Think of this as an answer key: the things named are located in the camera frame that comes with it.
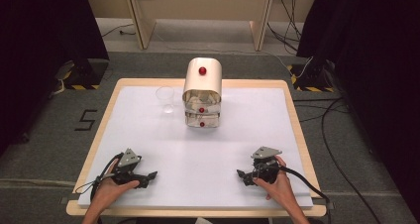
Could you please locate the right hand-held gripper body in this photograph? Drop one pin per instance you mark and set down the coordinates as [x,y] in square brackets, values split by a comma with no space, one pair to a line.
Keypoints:
[265,167]

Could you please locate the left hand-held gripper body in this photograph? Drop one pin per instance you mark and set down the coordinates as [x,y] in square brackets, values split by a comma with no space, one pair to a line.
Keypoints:
[129,158]

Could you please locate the person's right hand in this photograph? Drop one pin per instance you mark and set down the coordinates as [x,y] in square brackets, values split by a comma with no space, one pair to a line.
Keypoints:
[280,187]

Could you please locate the person's left hand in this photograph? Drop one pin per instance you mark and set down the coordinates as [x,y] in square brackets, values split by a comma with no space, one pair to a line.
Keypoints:
[107,192]

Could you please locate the white table mat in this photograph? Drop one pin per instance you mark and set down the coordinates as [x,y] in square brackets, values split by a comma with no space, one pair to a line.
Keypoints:
[198,158]

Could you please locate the white drawer with red knob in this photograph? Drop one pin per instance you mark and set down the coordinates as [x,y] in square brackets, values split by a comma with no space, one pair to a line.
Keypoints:
[211,121]
[211,109]

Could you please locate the clear glass cup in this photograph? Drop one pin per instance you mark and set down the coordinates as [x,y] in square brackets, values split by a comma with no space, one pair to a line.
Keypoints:
[165,96]

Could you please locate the black stand base striped edge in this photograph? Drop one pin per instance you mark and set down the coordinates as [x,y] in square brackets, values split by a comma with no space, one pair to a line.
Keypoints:
[310,78]
[87,73]

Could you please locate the white machine with red buttons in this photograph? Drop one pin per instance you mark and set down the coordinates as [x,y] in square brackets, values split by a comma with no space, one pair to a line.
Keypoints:
[202,80]

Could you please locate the beige wooden desk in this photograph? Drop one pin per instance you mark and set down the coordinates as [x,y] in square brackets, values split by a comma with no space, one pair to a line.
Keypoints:
[142,29]

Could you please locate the black curtain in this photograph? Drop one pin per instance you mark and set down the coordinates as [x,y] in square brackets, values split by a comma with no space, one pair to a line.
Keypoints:
[373,52]
[43,52]

